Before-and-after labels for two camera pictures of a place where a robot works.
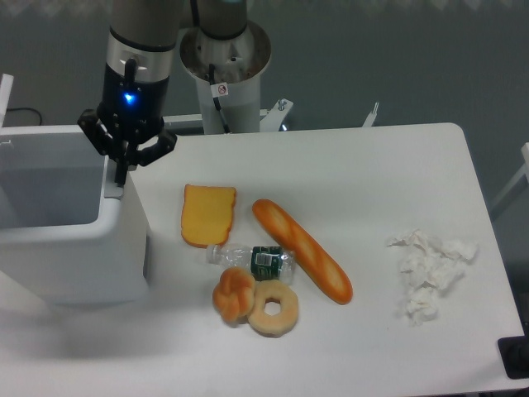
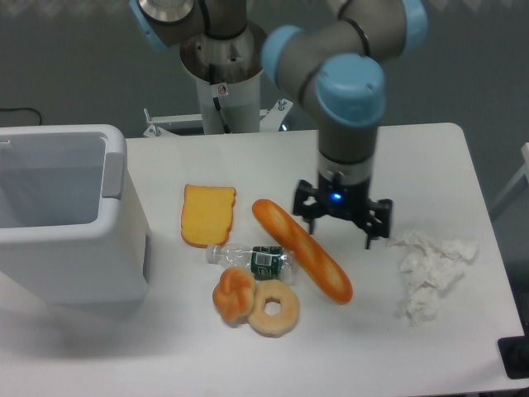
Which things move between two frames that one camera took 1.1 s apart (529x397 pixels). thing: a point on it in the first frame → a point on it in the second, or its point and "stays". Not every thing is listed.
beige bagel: (278, 325) stays
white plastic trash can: (64, 240) stays
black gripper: (135, 107) → (351, 200)
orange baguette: (329, 281) stays
